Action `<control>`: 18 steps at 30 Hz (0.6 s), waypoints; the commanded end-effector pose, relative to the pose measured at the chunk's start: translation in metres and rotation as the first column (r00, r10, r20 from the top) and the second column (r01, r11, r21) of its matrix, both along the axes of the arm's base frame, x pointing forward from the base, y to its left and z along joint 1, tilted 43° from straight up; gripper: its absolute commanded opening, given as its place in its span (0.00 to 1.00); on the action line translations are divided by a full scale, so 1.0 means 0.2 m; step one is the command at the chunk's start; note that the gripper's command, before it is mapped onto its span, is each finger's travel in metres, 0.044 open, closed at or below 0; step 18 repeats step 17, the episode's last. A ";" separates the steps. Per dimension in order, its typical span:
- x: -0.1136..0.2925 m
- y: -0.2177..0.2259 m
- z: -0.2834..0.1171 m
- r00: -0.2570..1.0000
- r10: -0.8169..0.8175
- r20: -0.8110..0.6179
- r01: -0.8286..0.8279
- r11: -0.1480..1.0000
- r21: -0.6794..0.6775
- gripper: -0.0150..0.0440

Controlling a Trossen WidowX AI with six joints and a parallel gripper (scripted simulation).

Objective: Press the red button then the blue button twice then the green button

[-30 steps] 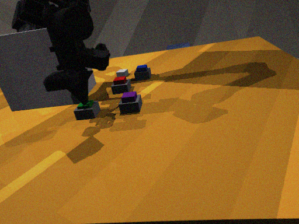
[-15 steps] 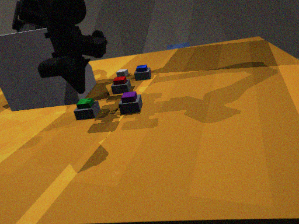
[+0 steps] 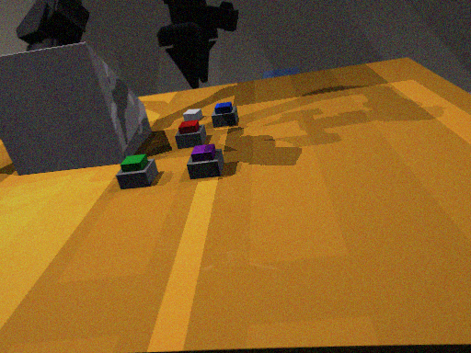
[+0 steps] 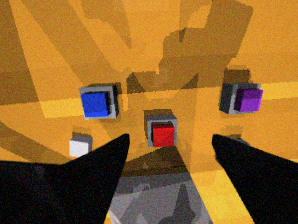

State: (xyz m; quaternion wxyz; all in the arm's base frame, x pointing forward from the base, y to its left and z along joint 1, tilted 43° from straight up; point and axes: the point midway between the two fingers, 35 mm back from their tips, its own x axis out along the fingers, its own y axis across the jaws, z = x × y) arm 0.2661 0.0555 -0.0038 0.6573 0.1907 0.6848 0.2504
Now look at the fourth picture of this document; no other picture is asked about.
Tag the purple button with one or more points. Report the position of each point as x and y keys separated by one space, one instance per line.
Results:
x=240 y=98

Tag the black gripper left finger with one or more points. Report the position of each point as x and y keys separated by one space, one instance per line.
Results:
x=80 y=190

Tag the green button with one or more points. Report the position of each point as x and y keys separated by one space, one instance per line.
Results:
x=239 y=140

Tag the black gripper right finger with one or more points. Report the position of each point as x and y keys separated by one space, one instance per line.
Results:
x=267 y=184

